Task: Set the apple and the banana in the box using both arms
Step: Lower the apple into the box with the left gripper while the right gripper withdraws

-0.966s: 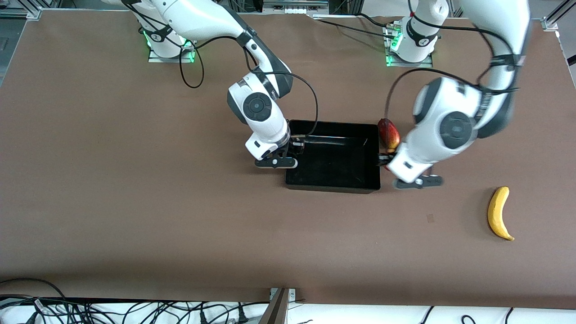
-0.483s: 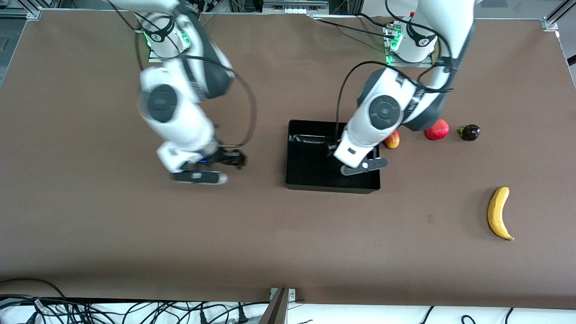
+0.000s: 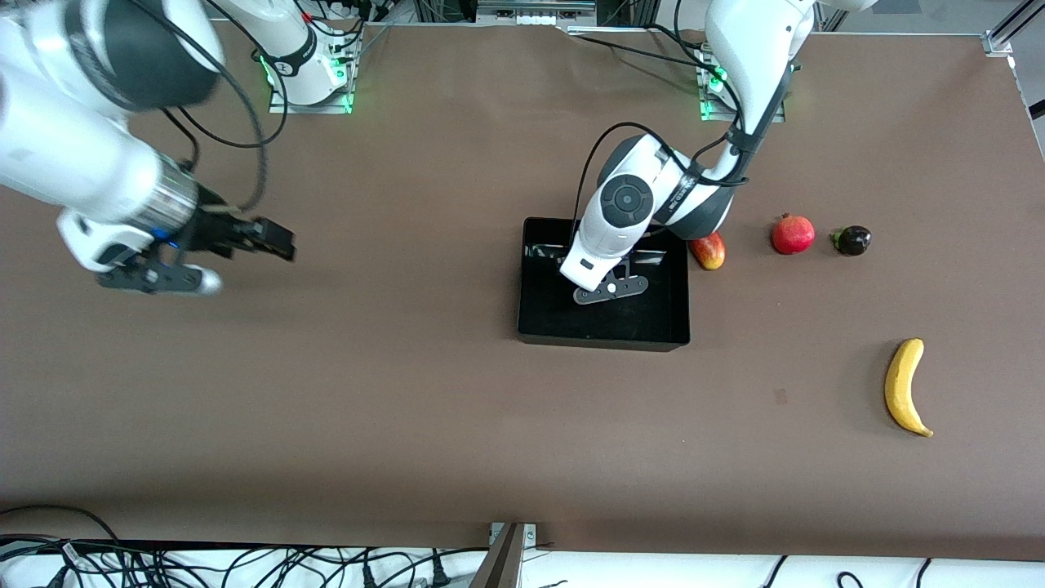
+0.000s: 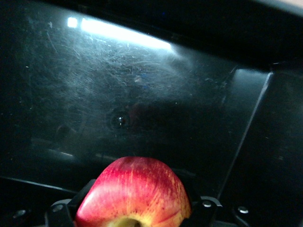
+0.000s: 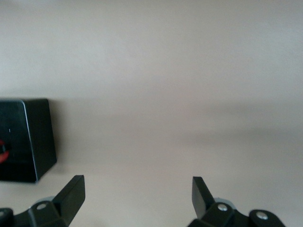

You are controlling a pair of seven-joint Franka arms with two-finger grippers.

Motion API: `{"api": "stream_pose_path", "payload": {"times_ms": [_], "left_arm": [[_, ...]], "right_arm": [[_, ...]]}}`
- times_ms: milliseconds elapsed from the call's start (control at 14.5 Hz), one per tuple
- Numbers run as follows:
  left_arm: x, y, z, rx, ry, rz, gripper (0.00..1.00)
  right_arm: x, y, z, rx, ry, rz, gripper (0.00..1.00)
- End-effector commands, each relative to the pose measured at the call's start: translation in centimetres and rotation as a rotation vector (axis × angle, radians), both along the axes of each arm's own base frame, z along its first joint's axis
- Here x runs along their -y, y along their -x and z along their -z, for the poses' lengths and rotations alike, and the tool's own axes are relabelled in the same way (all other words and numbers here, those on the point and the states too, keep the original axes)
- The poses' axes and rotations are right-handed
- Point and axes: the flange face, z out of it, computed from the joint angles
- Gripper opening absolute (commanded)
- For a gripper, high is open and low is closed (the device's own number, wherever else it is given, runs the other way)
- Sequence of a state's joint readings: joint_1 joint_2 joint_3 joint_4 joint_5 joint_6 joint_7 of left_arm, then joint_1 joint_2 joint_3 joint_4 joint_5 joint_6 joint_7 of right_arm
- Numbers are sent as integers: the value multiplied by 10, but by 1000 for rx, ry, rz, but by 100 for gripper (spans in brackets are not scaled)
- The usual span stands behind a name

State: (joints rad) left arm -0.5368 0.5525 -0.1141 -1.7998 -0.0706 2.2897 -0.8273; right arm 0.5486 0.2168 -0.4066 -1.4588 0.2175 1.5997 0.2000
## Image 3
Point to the black power plug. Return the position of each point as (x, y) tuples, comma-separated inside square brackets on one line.
[(439, 573), (367, 576)]

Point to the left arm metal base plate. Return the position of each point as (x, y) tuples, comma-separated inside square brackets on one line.
[(775, 116)]

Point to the silver metal bracket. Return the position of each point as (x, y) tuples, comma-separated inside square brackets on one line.
[(531, 535)]

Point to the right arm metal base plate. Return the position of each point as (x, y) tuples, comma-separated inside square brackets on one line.
[(282, 106)]

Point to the red pomegranate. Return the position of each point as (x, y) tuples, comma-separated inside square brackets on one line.
[(793, 234)]

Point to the red yellow mango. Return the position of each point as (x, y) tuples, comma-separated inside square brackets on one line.
[(712, 253)]

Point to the white bench surface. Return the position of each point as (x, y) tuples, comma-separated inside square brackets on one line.
[(653, 573)]

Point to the black rectangular box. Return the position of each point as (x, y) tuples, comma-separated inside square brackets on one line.
[(555, 314)]

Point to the white power strip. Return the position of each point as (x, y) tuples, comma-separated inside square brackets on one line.
[(535, 18)]

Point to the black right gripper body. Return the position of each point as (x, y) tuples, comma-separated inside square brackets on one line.
[(214, 226)]

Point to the yellow banana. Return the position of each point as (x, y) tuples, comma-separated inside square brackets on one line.
[(898, 392)]

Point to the dark purple mangosteen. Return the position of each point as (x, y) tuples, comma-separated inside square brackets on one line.
[(855, 241)]

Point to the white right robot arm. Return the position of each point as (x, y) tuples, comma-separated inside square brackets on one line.
[(65, 155)]

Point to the grey metal post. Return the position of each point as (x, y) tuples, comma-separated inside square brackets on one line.
[(502, 565)]

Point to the aluminium frame profile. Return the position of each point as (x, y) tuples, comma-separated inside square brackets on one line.
[(998, 39)]

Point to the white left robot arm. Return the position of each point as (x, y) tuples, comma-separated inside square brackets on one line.
[(751, 41)]

